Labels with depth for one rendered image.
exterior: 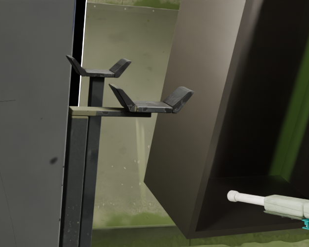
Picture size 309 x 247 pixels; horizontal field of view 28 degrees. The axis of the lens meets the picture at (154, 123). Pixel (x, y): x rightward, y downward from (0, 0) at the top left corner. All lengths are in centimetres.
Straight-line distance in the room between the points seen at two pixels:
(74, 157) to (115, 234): 217
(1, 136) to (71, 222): 58
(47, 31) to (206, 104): 77
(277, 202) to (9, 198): 75
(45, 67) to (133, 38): 195
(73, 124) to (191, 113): 132
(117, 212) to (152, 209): 17
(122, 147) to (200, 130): 105
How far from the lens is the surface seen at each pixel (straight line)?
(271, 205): 168
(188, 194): 190
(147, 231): 279
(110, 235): 274
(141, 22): 314
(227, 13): 172
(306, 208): 158
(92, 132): 79
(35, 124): 116
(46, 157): 118
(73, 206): 59
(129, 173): 281
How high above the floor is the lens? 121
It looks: 13 degrees down
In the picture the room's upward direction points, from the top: 6 degrees clockwise
